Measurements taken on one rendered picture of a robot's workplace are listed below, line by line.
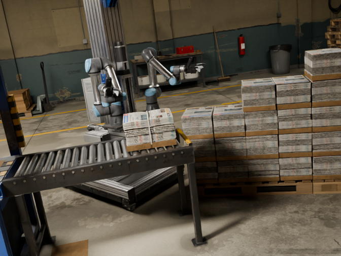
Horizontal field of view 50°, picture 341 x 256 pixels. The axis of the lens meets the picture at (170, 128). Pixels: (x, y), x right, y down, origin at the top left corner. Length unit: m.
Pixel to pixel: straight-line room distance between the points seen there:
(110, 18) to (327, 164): 2.44
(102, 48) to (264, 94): 1.60
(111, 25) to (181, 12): 6.47
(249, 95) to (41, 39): 7.29
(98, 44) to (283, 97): 1.83
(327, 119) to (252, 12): 7.48
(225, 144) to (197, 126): 0.30
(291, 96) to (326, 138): 0.50
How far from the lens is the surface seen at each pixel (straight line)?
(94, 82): 3.42
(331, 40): 10.02
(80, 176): 2.66
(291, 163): 3.58
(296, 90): 3.39
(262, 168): 3.57
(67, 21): 9.85
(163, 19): 9.89
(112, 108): 3.47
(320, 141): 3.54
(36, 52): 9.95
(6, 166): 3.04
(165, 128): 2.71
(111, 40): 3.71
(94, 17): 3.73
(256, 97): 3.37
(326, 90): 3.43
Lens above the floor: 1.68
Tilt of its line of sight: 16 degrees down
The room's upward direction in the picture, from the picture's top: 7 degrees counter-clockwise
